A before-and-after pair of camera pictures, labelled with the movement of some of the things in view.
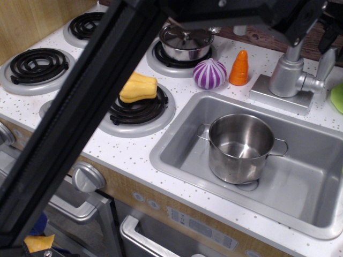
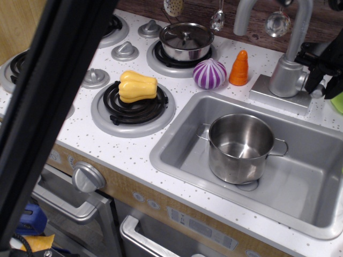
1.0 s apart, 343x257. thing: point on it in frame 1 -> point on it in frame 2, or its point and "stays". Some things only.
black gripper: [332, 15] -> [330, 60]
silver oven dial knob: [87, 178] stays
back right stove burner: [157, 61] stays
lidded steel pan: [181, 43] stays
